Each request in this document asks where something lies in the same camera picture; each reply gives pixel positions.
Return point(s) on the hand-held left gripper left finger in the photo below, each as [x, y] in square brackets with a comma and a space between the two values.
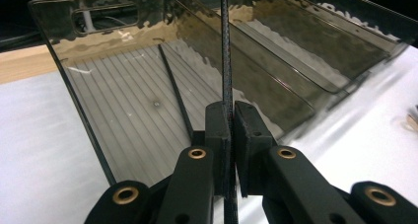
[197, 184]

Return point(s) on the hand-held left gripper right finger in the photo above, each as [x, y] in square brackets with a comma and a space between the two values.
[289, 184]

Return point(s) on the black chopstick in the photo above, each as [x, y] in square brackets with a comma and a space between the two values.
[226, 53]
[177, 95]

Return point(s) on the smoky clear plastic bin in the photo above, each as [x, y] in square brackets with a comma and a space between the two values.
[361, 10]
[131, 99]
[295, 53]

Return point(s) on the white metal desk frame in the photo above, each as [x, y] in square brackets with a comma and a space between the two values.
[86, 16]

